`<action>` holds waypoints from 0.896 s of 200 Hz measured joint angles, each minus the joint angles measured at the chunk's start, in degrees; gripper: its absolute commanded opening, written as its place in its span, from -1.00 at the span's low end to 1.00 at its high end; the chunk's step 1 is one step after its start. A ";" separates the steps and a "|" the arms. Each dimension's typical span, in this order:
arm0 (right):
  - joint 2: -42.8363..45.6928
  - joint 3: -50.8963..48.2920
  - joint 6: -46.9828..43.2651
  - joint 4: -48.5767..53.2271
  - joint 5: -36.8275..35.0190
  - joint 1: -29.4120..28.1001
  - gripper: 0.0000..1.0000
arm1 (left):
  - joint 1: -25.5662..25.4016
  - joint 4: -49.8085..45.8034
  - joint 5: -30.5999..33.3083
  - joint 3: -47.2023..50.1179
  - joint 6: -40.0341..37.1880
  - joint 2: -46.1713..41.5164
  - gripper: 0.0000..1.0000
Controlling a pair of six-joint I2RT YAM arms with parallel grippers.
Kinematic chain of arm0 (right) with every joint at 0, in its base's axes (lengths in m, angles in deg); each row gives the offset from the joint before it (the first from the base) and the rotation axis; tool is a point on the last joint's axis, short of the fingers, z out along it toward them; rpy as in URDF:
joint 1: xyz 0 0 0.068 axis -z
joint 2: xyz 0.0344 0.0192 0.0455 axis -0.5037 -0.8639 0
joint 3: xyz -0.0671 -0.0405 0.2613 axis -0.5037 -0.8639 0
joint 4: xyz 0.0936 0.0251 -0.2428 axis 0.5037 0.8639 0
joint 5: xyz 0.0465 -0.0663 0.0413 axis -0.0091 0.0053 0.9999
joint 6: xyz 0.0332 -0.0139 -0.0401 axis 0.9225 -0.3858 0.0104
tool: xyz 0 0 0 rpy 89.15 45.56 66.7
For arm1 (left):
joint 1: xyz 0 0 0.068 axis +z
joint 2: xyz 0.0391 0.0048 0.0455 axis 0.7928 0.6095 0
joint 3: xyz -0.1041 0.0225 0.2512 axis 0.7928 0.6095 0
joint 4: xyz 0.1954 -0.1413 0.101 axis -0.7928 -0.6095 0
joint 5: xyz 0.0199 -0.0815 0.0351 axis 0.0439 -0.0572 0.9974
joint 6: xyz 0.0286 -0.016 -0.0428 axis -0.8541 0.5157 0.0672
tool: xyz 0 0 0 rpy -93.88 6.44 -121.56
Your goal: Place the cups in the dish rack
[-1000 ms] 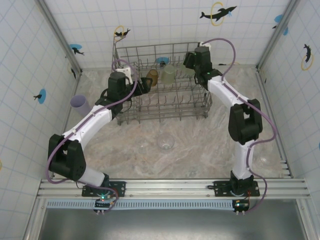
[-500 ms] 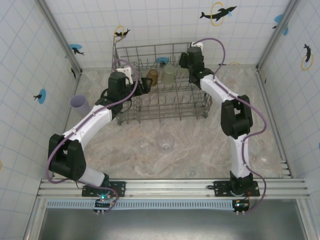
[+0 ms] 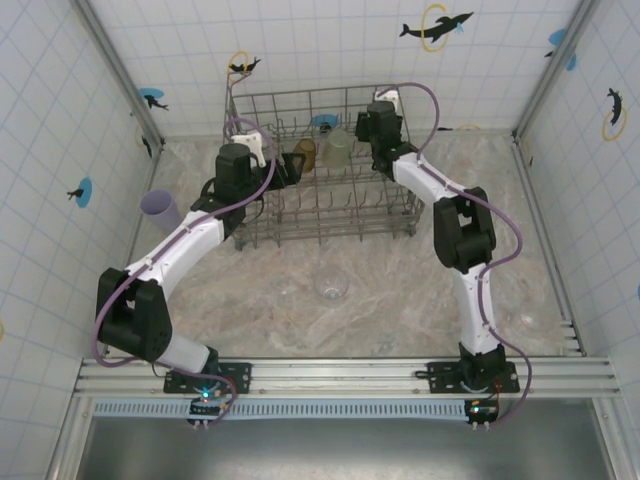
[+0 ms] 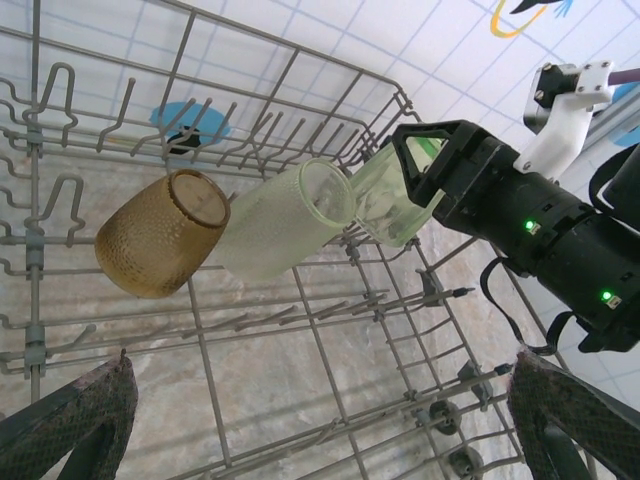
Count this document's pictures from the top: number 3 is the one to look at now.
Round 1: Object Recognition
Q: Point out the aluminium frame post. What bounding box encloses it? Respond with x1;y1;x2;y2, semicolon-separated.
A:
512;0;599;141
74;0;166;149

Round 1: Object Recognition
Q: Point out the blue oval fish sticker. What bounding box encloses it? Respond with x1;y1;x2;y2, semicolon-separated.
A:
138;87;170;112
310;113;341;135
544;28;579;71
67;177;95;208

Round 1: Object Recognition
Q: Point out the aluminium floor rail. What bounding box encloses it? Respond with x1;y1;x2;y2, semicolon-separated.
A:
510;132;587;357

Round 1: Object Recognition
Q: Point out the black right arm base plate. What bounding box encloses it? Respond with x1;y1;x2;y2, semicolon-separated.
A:
427;360;521;395

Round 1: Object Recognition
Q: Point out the grey metal panel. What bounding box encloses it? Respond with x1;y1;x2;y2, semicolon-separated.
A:
84;417;614;480

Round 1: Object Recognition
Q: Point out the lilac plastic cup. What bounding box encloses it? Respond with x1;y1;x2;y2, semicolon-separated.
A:
140;188;184;234

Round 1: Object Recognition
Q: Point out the pale green frosted cup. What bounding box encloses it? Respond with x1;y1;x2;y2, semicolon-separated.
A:
320;128;351;170

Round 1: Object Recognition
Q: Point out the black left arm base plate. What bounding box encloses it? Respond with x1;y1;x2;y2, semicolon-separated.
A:
163;360;253;396

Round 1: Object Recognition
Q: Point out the grey wire dish rack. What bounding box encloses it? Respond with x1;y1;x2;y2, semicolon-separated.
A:
223;74;424;253

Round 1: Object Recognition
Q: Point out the aluminium mounting rail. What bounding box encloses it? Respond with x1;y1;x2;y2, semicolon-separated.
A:
73;355;621;399

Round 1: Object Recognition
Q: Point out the large black dolphin ring sticker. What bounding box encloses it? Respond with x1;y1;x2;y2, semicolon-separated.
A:
398;3;475;54

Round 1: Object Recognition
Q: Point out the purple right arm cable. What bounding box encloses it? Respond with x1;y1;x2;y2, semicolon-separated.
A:
375;82;532;429

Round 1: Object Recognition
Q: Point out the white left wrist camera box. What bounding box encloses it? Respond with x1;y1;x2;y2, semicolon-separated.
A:
230;132;266;166

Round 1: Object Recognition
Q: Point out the light blue slotted cable duct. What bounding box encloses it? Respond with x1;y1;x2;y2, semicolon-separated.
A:
93;398;474;420

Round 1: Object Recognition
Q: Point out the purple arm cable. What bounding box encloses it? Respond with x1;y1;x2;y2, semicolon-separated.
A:
375;82;532;429
93;117;277;426

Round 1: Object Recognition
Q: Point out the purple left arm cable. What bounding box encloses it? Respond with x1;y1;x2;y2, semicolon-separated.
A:
93;117;277;426

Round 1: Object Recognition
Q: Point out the amber plastic cup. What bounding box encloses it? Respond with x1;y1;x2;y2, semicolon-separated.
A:
292;138;317;174

